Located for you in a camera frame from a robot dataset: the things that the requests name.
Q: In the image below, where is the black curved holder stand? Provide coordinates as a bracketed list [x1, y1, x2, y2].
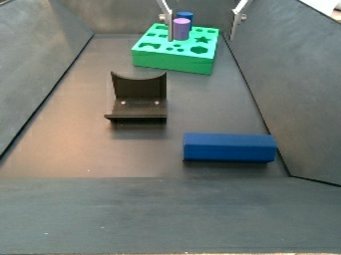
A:
[104, 72, 168, 122]

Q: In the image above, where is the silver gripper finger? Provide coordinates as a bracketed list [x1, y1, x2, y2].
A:
[156, 0, 172, 42]
[228, 0, 252, 40]

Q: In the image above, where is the purple cylinder peg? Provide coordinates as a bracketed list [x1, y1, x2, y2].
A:
[172, 18, 190, 41]

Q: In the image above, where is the green shape sorter block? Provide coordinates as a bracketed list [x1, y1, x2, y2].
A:
[131, 23, 218, 75]

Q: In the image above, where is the blue hexagon prism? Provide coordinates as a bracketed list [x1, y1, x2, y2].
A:
[182, 133, 277, 162]

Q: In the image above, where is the dark blue cylinder peg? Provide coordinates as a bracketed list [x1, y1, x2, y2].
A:
[175, 11, 192, 30]

